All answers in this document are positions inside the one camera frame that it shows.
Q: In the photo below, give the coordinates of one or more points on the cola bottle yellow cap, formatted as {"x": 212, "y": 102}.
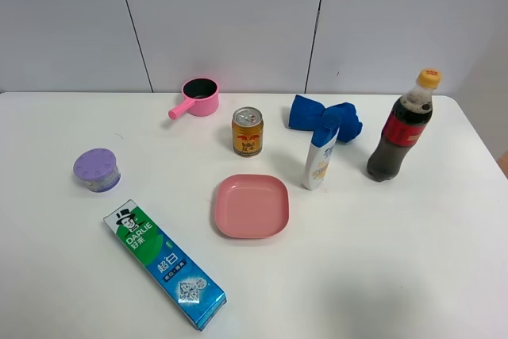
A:
{"x": 407, "y": 120}

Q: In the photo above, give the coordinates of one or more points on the gold energy drink can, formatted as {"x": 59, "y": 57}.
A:
{"x": 247, "y": 131}

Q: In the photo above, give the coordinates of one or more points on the pink square plate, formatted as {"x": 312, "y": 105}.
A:
{"x": 251, "y": 206}

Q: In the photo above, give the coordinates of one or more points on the white shampoo bottle blue cap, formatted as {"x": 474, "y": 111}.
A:
{"x": 320, "y": 150}

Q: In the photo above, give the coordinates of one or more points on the pink toy saucepan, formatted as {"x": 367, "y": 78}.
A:
{"x": 200, "y": 99}

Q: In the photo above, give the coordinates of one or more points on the blue folded cloth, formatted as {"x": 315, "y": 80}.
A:
{"x": 305, "y": 114}

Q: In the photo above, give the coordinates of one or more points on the purple lidded round container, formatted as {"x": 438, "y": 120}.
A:
{"x": 97, "y": 169}

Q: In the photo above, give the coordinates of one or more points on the green blue toothpaste box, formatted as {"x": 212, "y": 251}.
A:
{"x": 191, "y": 289}

